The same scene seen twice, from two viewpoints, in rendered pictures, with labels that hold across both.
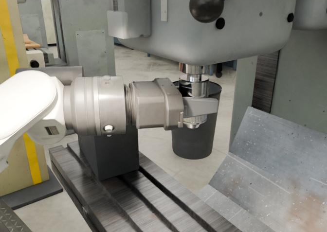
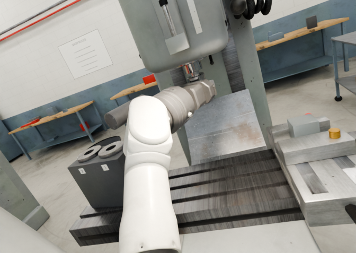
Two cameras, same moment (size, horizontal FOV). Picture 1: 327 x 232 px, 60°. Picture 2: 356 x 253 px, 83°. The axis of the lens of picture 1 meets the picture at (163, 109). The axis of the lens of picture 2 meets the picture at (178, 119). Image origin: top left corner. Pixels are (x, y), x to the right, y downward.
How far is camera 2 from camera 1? 35 cm
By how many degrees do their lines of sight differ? 36
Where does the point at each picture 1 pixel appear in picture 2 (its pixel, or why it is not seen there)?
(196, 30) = (222, 28)
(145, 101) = (196, 89)
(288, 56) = not seen: hidden behind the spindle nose
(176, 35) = (211, 36)
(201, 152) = not seen: hidden behind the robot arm
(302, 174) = (230, 119)
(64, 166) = (102, 223)
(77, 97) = (169, 101)
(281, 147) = (212, 114)
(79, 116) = (178, 112)
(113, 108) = (187, 99)
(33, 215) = not seen: outside the picture
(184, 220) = (212, 174)
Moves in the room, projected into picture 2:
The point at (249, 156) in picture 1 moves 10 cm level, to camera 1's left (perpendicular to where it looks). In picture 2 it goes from (199, 131) to (186, 142)
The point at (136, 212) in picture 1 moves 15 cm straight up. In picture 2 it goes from (187, 193) to (171, 154)
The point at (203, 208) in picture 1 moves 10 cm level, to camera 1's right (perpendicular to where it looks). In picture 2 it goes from (211, 164) to (225, 149)
